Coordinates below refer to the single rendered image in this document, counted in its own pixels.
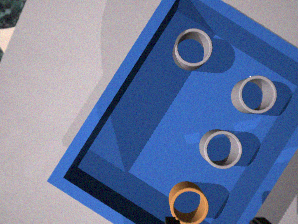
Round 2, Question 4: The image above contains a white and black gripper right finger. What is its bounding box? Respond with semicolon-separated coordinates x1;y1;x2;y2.
249;217;271;224

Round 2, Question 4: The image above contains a silver metal bushing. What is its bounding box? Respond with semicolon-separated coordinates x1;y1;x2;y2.
172;28;213;71

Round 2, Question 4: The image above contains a grey metal bushing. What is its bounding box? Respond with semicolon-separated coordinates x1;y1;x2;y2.
199;129;242;169
231;75;277;114

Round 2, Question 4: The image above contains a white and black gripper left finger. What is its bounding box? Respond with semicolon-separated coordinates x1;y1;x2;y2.
165;217;180;224

